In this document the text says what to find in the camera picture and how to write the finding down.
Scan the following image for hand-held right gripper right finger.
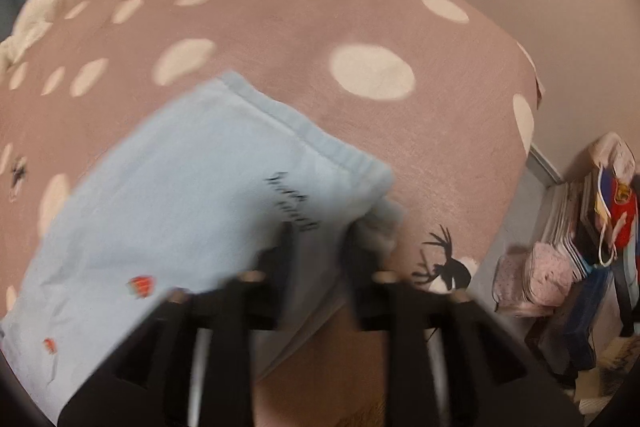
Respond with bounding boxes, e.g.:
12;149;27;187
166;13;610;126
344;227;603;427

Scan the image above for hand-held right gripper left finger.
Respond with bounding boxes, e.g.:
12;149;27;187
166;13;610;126
57;222;297;427

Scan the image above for light blue strawberry print pants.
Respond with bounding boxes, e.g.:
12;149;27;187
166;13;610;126
0;71;407;425

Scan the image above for pink folded cloth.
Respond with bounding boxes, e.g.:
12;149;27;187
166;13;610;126
492;241;577;319

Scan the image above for stack of papers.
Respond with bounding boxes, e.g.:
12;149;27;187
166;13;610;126
547;177;601;280

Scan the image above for blue hanging clothes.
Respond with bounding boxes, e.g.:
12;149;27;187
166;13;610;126
562;264;618;375

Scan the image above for red and blue bag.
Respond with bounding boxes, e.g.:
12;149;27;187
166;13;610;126
587;132;640;269

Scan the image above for white goose plush toy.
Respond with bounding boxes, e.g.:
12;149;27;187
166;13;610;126
0;0;142;74

